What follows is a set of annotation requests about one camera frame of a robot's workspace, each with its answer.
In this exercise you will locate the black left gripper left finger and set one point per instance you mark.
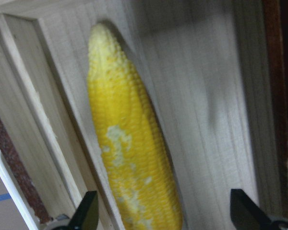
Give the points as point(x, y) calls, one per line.
point(87, 214)

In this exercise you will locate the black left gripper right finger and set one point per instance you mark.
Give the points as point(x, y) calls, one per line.
point(246, 215)

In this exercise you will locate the yellow corn cob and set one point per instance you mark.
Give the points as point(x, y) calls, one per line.
point(132, 146)

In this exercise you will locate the light wooden drawer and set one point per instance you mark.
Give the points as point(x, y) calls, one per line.
point(205, 66)

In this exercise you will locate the dark wooden drawer cabinet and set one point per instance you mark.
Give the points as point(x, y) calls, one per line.
point(276, 33)

